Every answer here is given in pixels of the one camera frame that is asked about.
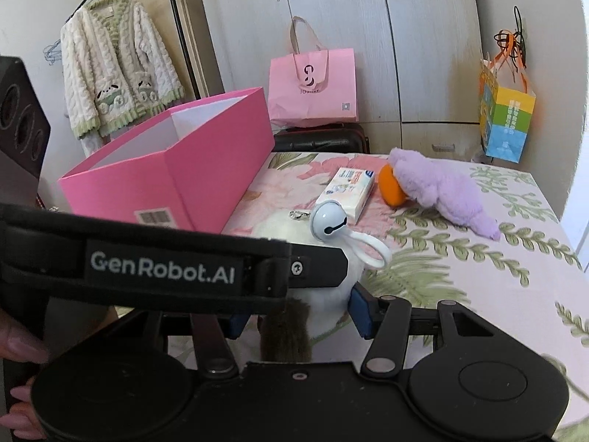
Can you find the small tissue pack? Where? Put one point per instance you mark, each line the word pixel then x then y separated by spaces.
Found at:
pixel 345 191

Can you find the dark suitcase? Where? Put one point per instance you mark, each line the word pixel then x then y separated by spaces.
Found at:
pixel 322 138

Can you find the pink cardboard box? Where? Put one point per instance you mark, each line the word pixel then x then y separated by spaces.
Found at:
pixel 207 170

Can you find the pink paper shopping bag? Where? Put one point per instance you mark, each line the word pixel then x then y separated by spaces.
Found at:
pixel 313 92

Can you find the floral tablecloth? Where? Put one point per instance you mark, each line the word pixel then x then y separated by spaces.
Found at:
pixel 460 276

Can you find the person's left hand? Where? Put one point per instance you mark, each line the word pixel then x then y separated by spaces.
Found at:
pixel 23 345

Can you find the colourful gift bag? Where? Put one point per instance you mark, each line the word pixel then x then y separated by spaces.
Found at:
pixel 506 119

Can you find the white green fleece pajama jacket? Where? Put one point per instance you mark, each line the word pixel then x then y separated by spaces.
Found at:
pixel 119 64

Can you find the light wooden wardrobe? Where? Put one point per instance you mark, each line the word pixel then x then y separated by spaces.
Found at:
pixel 345 18

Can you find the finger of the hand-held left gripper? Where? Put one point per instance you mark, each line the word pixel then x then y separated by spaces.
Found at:
pixel 322 267

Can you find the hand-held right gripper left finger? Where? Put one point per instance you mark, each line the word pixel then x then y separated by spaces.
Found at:
pixel 235 327

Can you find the white fleece pajama pants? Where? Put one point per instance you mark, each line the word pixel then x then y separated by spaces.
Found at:
pixel 89 142

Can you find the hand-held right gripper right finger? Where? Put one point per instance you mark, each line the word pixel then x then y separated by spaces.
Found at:
pixel 361 313

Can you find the purple plush duck toy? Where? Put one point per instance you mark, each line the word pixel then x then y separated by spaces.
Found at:
pixel 441 188

